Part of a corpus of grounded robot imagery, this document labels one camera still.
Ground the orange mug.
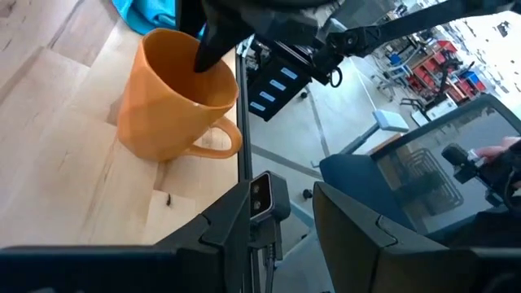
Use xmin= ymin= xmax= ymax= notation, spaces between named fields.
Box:
xmin=116 ymin=27 xmax=244 ymax=163

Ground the small table-level camera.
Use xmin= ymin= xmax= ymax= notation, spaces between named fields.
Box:
xmin=248 ymin=170 xmax=292 ymax=250

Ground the black handheld grip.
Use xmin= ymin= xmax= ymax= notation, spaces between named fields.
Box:
xmin=440 ymin=142 xmax=490 ymax=185

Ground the black camera cable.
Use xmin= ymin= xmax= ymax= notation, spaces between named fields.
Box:
xmin=261 ymin=243 xmax=278 ymax=293

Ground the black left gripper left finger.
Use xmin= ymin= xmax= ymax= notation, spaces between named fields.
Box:
xmin=154 ymin=179 xmax=253 ymax=293

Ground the dark office chair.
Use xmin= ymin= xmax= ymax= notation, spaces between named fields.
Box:
xmin=318 ymin=93 xmax=521 ymax=246

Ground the black aluminium table frame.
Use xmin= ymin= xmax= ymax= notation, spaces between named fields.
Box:
xmin=234 ymin=47 xmax=255 ymax=182

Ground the red parts bin rack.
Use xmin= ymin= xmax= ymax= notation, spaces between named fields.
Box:
xmin=405 ymin=38 xmax=489 ymax=109

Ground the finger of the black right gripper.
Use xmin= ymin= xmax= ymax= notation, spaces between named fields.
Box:
xmin=176 ymin=0 xmax=206 ymax=39
xmin=192 ymin=21 xmax=246 ymax=75

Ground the person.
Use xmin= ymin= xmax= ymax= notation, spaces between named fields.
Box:
xmin=427 ymin=140 xmax=521 ymax=250

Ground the person's hand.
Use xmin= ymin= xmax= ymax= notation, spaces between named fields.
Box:
xmin=475 ymin=135 xmax=521 ymax=164

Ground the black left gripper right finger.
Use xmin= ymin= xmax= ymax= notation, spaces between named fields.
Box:
xmin=312 ymin=181 xmax=476 ymax=293

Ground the black box with pale labels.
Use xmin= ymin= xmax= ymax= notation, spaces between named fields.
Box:
xmin=245 ymin=55 xmax=315 ymax=123

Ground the teal cloth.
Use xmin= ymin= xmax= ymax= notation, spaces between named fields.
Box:
xmin=112 ymin=0 xmax=207 ymax=38

